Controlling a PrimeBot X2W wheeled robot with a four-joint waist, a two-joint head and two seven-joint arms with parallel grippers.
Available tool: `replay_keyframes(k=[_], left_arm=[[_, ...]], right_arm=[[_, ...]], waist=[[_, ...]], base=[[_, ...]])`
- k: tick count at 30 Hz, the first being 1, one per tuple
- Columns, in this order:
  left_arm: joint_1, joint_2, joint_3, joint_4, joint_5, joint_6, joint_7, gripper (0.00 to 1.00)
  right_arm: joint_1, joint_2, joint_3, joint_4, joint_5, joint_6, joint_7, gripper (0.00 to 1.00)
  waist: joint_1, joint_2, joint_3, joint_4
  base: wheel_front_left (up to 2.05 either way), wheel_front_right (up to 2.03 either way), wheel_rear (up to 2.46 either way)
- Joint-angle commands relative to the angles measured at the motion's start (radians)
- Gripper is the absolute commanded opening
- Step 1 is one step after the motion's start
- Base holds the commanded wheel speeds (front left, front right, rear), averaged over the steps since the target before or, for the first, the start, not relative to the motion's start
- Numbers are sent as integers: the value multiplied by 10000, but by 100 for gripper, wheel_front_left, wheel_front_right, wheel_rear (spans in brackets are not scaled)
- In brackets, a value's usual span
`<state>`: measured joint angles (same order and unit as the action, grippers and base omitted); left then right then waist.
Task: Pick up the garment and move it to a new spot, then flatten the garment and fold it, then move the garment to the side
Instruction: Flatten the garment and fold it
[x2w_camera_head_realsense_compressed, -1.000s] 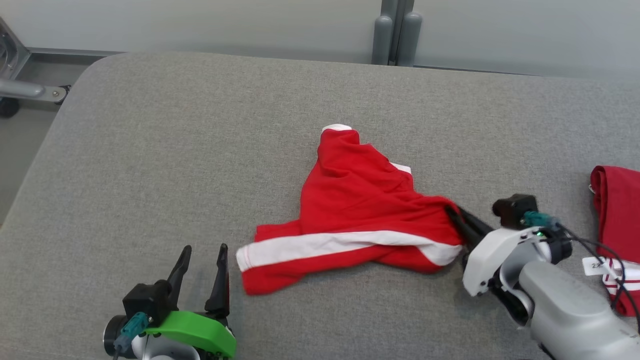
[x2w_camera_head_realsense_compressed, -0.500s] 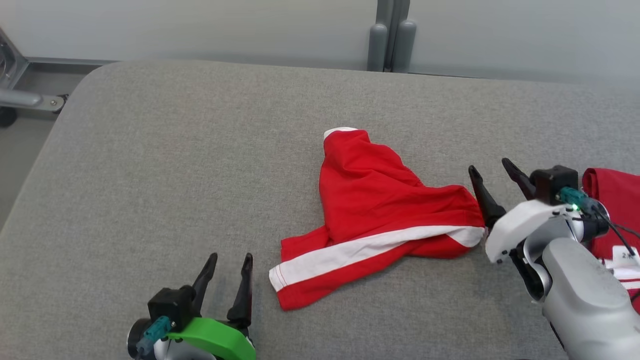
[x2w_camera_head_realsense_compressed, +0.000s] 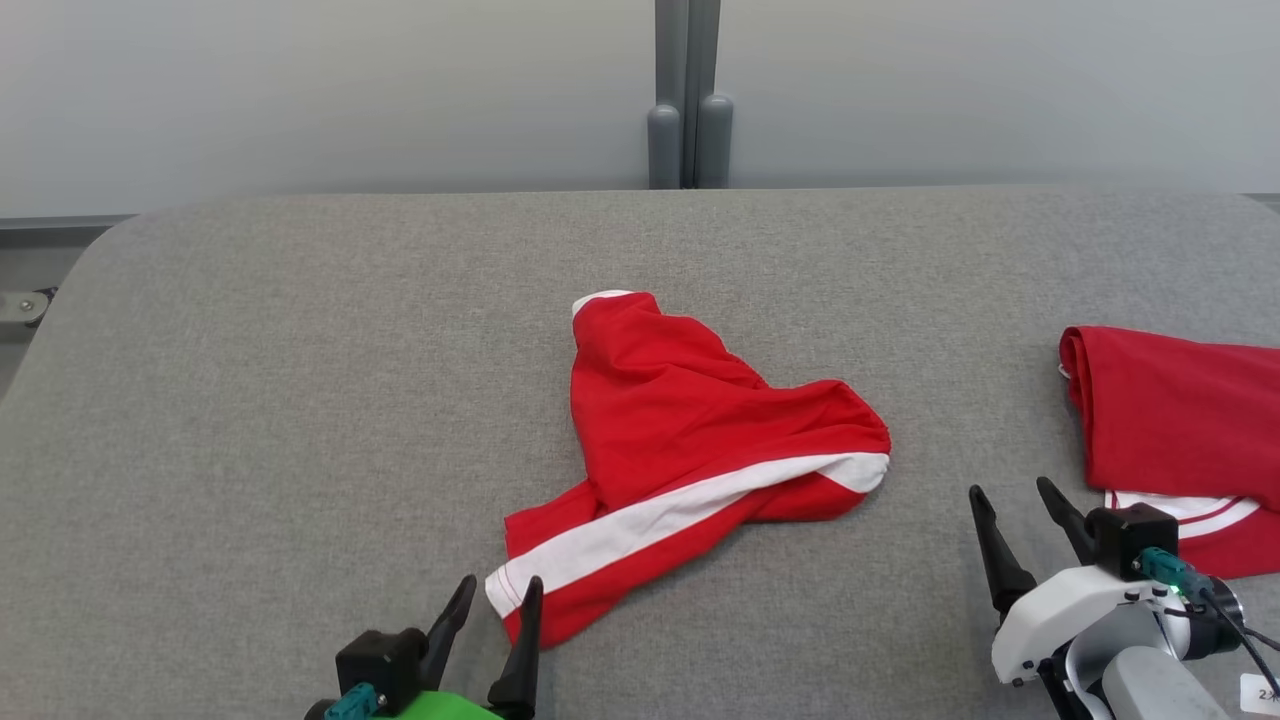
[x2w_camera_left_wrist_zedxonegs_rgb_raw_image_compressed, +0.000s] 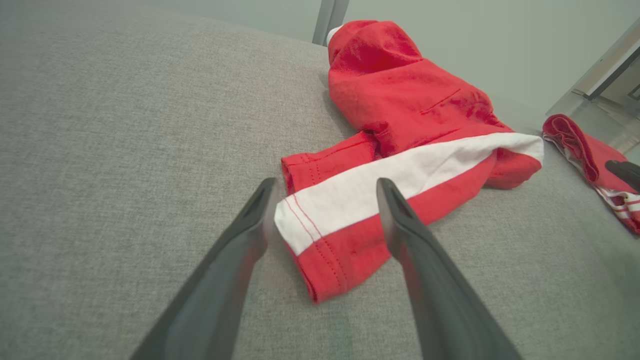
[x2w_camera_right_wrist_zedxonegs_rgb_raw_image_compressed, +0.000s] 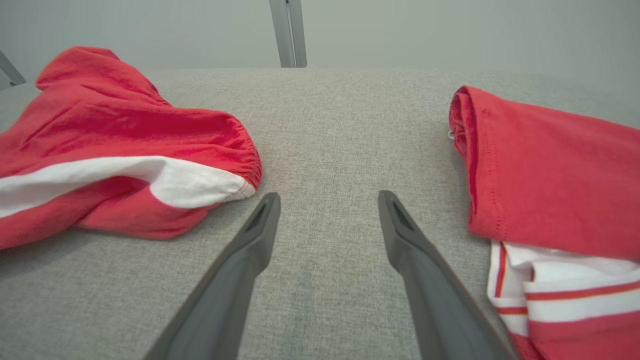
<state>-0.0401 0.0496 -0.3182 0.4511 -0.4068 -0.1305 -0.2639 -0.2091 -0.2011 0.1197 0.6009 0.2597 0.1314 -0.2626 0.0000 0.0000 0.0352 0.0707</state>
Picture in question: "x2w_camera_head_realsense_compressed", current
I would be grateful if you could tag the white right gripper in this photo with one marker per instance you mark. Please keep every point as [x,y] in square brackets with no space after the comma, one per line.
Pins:
[1060,605]

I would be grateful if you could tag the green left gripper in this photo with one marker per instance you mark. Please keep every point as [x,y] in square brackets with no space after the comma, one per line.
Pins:
[440,708]

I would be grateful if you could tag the red jersey with black print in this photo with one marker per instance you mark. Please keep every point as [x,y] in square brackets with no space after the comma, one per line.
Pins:
[1180,420]

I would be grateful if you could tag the red shorts with white stripe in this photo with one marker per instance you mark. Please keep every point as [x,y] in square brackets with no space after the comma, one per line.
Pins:
[680,420]

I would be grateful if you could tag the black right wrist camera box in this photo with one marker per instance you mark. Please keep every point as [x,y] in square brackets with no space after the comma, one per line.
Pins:
[1130,540]

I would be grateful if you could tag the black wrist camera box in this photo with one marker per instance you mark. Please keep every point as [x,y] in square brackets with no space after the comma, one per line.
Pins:
[380,665]
[1130,540]

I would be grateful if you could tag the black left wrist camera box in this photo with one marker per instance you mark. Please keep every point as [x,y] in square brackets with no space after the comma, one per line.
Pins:
[380,665]

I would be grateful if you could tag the grey wall base rail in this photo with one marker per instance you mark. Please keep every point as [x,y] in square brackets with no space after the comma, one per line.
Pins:
[1265,201]
[60,223]

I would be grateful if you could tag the grey partition post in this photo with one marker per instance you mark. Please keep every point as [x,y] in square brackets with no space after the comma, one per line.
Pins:
[666,80]
[712,80]

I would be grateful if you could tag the silver metal floor bracket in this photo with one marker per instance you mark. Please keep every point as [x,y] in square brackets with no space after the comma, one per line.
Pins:
[22,306]

